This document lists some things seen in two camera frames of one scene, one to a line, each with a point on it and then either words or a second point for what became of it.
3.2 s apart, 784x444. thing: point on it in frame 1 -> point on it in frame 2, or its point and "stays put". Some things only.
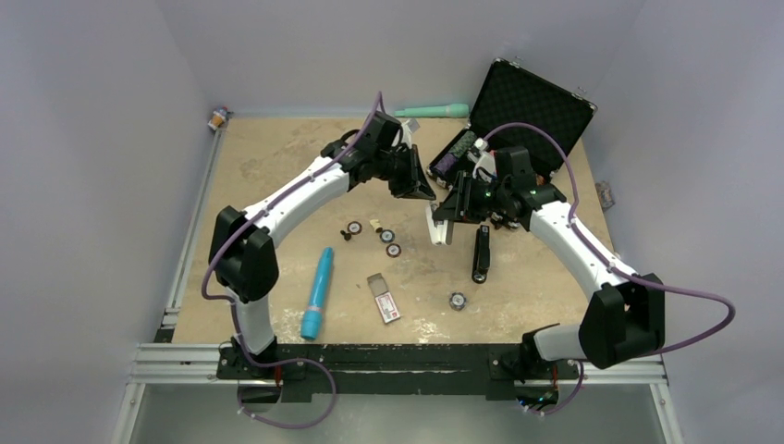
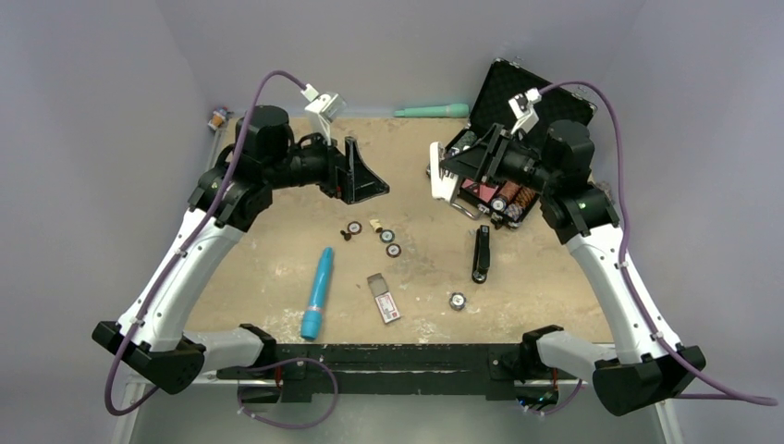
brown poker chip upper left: (354, 228) stays put
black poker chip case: (515, 93) stays put
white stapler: (443, 234) -> (444, 185)
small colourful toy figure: (219, 117) stays put
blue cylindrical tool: (312, 321) stays put
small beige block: (376, 226) stays put
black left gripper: (415, 185) -> (361, 181)
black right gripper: (459, 205) -> (479, 161)
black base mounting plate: (339, 369) stays put
